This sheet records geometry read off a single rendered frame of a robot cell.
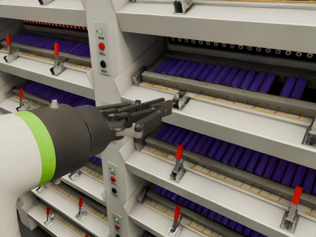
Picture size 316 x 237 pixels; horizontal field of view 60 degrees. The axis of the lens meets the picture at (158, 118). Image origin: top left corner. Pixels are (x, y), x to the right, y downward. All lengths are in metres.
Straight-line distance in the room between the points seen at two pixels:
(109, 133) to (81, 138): 0.06
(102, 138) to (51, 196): 0.96
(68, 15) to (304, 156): 0.62
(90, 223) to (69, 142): 0.85
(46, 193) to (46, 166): 1.03
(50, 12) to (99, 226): 0.76
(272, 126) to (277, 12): 0.20
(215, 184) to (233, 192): 0.05
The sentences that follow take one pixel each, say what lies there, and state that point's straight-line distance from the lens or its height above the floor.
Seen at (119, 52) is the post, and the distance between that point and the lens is 0.67.
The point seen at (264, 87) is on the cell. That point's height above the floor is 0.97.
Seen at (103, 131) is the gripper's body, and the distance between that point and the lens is 0.39.
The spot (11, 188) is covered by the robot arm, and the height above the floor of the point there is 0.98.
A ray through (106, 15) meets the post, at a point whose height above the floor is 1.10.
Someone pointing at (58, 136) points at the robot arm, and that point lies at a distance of 0.33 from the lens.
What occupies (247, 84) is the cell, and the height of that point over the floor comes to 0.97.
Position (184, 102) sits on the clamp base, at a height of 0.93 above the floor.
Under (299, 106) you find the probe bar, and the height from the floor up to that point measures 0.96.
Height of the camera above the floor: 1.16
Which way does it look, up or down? 26 degrees down
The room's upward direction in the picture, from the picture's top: straight up
